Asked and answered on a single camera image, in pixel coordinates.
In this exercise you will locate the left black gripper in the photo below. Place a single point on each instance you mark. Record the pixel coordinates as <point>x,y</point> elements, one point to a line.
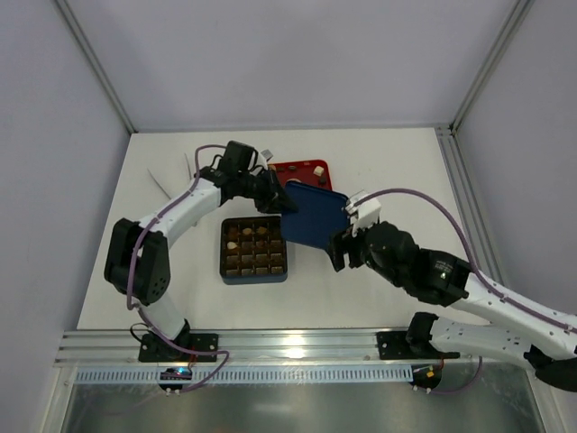
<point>268,194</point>

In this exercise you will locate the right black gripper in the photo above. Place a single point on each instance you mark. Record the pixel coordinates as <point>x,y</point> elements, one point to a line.
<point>344,248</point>

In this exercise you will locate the blue box lid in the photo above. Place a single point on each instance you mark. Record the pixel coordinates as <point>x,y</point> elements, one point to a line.
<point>320,215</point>

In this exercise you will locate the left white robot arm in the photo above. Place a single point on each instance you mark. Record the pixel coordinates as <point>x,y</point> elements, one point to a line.
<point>137,262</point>

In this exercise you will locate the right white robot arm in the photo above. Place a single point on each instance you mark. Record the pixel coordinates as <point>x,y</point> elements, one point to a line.
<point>518,331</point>

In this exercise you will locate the beige cube chocolate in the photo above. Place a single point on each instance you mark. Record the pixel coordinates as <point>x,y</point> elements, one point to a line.
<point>319,170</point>

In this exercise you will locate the blue chocolate box with insert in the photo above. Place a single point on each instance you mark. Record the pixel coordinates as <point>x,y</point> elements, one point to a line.
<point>261,256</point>

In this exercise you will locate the red rectangular tray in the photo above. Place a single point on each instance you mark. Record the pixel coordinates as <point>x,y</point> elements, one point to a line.
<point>302,171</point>

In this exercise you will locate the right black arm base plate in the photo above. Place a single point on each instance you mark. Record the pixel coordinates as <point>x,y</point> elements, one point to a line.
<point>393,345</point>

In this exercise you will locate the slotted cable duct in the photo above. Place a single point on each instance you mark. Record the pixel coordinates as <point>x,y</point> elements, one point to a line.
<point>236,374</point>

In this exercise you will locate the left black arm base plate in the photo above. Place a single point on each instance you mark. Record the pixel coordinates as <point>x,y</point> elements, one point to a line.
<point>154,350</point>

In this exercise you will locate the aluminium rail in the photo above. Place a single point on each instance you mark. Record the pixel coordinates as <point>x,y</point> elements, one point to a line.
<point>279,346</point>

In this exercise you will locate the left frame post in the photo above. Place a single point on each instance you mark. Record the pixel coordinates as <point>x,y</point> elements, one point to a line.
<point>74,26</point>

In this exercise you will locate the frame post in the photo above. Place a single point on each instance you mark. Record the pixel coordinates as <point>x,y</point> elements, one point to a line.
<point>507,31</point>
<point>74,26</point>

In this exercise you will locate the right frame post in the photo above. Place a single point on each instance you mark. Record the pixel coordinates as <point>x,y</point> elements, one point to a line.
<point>507,31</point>

